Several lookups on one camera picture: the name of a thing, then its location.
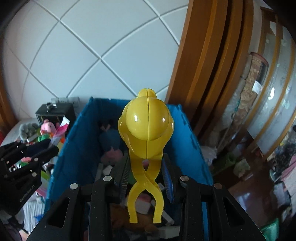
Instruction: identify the yellow duck snowball clamp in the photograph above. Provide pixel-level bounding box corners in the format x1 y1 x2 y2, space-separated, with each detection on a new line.
118 88 174 223

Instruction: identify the green frog plush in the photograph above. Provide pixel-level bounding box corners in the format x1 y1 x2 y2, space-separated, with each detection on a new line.
38 133 51 142

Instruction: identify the grey plush toy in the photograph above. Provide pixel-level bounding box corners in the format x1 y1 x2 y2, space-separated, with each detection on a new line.
19 123 39 142

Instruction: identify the pink pig plush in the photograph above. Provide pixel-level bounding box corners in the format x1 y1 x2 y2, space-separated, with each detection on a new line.
40 120 56 135

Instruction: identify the black open box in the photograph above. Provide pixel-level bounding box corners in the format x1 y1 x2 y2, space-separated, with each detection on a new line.
35 102 76 132

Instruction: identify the blue plastic storage crate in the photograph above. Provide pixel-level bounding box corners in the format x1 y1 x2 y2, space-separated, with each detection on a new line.
43 96 214 241

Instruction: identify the wooden door frame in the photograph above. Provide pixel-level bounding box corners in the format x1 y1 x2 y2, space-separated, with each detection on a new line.
166 1 254 142

